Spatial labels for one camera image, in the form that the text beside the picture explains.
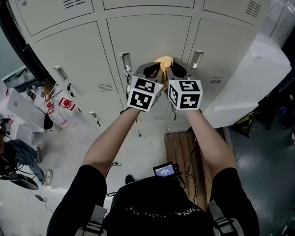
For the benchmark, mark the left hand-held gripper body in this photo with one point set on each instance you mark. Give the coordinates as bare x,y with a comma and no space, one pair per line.
140,95

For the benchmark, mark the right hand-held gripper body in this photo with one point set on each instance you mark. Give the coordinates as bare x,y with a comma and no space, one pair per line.
186,95

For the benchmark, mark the yellow cloth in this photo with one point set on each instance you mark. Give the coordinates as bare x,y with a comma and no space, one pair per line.
165,62

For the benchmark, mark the grey metal locker doors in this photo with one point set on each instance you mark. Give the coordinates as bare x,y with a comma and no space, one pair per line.
76,48

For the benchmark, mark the person's right forearm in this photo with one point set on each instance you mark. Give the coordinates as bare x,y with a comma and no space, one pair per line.
206,141

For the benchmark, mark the person's left forearm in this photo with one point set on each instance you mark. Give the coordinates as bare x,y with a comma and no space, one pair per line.
113,139

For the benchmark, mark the hanging locker key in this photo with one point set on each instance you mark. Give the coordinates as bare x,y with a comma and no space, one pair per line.
69,88
98,122

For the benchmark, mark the wooden slat bench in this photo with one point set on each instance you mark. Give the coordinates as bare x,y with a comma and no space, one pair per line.
177,149

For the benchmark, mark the large white foam block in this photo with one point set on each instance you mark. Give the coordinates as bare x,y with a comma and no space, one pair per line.
250,82

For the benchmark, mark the yellow and black bag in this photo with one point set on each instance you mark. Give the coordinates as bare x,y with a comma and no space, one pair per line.
245,124

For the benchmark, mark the white sack with red print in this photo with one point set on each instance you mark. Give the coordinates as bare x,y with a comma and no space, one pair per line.
64,107

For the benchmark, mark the small black screen device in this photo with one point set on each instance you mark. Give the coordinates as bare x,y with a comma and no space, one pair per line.
164,169

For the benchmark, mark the person's black shoe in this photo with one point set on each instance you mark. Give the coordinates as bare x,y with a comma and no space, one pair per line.
129,179

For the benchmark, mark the person's black shirt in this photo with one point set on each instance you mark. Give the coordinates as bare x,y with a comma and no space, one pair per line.
157,205

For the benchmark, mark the flat white cardboard box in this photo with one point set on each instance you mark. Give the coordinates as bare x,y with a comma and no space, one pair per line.
24,107

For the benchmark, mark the black round base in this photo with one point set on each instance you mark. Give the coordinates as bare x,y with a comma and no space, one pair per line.
27,184

